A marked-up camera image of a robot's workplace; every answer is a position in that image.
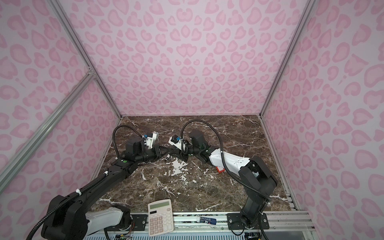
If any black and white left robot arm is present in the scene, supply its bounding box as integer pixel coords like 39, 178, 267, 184
40, 137, 169, 240

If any red padlock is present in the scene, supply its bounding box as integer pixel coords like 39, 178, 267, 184
216, 167, 226, 173

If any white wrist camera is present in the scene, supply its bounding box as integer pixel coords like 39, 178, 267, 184
169, 135, 186, 150
142, 132, 159, 149

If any aluminium front rail frame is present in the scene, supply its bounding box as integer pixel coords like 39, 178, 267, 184
55, 209, 319, 240

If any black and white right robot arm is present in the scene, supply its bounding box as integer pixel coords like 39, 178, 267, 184
169, 130, 278, 230

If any white desk calculator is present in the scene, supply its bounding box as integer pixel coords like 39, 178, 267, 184
148, 199, 174, 237

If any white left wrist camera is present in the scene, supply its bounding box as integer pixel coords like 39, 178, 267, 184
142, 132, 159, 149

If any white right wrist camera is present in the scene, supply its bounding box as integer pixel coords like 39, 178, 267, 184
169, 135, 186, 150

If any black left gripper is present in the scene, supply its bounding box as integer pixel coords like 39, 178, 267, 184
136, 144, 171, 165

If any blue and white glue stick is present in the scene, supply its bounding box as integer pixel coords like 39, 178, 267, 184
198, 217, 217, 225

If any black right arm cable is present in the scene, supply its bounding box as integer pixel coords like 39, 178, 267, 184
180, 119, 272, 202

